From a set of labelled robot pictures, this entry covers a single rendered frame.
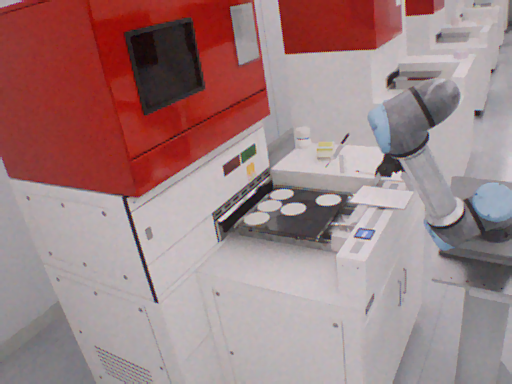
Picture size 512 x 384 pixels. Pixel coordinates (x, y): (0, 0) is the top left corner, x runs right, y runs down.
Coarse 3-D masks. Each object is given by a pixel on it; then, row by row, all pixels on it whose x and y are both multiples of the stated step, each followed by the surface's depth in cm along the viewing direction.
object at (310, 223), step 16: (272, 192) 193; (304, 192) 188; (320, 192) 185; (256, 208) 181; (320, 208) 173; (336, 208) 170; (240, 224) 171; (256, 224) 168; (272, 224) 167; (288, 224) 165; (304, 224) 163; (320, 224) 161
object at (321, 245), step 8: (240, 232) 178; (248, 232) 176; (256, 232) 174; (272, 240) 171; (280, 240) 169; (288, 240) 167; (296, 240) 165; (304, 240) 163; (320, 240) 161; (320, 248) 160; (328, 248) 158
